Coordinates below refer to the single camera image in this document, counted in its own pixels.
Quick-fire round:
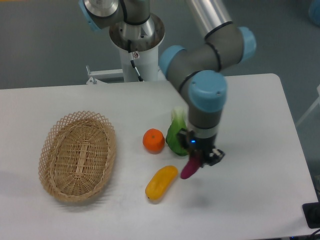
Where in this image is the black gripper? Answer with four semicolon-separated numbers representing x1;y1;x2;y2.
176;128;225;168

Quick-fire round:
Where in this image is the oval wicker basket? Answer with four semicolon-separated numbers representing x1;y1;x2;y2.
38;111;117;203

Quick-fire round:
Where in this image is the yellow mango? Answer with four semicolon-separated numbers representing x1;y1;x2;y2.
145;165;179;201

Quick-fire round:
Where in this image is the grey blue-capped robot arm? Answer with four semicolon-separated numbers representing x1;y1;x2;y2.
78;0;257;167

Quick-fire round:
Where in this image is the orange tangerine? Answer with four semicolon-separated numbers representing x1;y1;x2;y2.
142;128;165;154

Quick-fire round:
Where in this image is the green bok choy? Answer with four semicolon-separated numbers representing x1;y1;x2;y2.
165;106;188;157

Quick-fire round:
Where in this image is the black device at table edge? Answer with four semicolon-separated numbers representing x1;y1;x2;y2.
302;202;320;229

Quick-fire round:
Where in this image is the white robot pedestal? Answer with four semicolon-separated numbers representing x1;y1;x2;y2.
109;13;165;82

